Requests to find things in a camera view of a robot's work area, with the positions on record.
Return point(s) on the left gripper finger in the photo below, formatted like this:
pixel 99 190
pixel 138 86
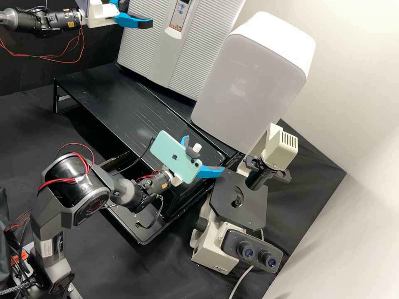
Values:
pixel 120 3
pixel 131 21

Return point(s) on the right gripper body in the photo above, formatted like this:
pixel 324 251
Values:
pixel 174 179

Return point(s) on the wrist camera phone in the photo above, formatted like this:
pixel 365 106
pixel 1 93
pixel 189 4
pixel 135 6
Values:
pixel 83 3
pixel 171 155

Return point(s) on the left wrist camera phone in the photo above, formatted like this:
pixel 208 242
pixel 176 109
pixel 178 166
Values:
pixel 83 3

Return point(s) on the right wrist camera phone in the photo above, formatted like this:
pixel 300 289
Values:
pixel 171 155

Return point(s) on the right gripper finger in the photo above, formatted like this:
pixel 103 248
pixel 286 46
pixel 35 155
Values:
pixel 209 172
pixel 185 140

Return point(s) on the black platform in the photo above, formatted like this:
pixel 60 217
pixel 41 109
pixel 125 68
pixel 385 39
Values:
pixel 184 107
pixel 124 106
pixel 146 232

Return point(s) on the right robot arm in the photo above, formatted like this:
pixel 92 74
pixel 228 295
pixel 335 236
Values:
pixel 78 187

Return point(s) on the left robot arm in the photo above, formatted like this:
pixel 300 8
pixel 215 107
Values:
pixel 37 18

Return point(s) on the incubator door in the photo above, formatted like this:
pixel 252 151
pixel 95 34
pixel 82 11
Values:
pixel 146 46

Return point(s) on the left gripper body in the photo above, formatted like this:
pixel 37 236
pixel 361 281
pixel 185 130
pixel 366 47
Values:
pixel 101 15

